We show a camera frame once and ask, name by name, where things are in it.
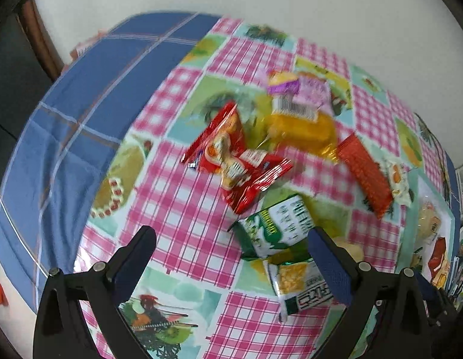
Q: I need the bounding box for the purple pink snack packet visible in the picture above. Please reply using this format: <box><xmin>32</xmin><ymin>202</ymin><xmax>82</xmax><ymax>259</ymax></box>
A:
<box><xmin>267</xmin><ymin>71</ymin><xmax>331</xmax><ymax>113</ymax></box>

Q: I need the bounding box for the round cream bun in wrapper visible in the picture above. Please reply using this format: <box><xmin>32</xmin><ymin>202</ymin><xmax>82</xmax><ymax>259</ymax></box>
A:
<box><xmin>333</xmin><ymin>237</ymin><xmax>365</xmax><ymax>263</ymax></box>

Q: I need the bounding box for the black cable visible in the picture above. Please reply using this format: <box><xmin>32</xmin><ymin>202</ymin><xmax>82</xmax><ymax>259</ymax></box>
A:
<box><xmin>414</xmin><ymin>113</ymin><xmax>457</xmax><ymax>203</ymax></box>

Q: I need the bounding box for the pink checkered picture tablecloth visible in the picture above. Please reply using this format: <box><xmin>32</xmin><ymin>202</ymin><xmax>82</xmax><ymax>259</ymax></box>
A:
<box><xmin>75</xmin><ymin>15</ymin><xmax>455</xmax><ymax>358</ymax></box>

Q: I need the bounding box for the pale green illustrated snack packet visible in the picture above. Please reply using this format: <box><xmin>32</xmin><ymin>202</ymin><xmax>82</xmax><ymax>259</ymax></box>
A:
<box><xmin>385</xmin><ymin>159</ymin><xmax>412</xmax><ymax>208</ymax></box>

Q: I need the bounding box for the blue plaid cloth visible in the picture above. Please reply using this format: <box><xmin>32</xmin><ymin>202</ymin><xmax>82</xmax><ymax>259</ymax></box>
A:
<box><xmin>0</xmin><ymin>11</ymin><xmax>218</xmax><ymax>310</ymax></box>

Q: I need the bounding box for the small red candy packet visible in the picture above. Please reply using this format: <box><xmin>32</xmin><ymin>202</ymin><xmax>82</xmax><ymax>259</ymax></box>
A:
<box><xmin>428</xmin><ymin>237</ymin><xmax>447</xmax><ymax>276</ymax></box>

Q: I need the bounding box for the red cartoon snack packet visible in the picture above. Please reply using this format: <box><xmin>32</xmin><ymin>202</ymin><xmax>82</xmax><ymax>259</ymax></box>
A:
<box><xmin>181</xmin><ymin>101</ymin><xmax>293</xmax><ymax>215</ymax></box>

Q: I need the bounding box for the brown wooden door frame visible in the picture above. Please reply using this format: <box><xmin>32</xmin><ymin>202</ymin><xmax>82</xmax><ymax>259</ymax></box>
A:
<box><xmin>18</xmin><ymin>0</ymin><xmax>65</xmax><ymax>82</ymax></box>

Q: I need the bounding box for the yellow cake clear wrapper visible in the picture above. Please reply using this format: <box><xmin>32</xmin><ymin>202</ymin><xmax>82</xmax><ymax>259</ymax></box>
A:
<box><xmin>265</xmin><ymin>96</ymin><xmax>338</xmax><ymax>161</ymax></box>

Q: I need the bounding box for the green white biscuit packet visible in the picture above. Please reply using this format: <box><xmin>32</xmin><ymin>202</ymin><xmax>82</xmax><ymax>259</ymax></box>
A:
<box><xmin>228</xmin><ymin>194</ymin><xmax>315</xmax><ymax>260</ymax></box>

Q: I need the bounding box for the beige orange cake roll packet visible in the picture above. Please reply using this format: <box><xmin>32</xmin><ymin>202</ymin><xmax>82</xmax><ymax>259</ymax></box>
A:
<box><xmin>415</xmin><ymin>201</ymin><xmax>441</xmax><ymax>250</ymax></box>

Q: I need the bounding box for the white tray with teal rim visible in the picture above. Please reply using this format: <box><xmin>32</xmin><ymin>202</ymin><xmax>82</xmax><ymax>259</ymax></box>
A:
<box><xmin>394</xmin><ymin>169</ymin><xmax>456</xmax><ymax>288</ymax></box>

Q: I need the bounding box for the red dotted wafer packet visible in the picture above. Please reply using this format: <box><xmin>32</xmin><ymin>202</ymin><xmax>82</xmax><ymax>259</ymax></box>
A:
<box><xmin>336</xmin><ymin>134</ymin><xmax>393</xmax><ymax>220</ymax></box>

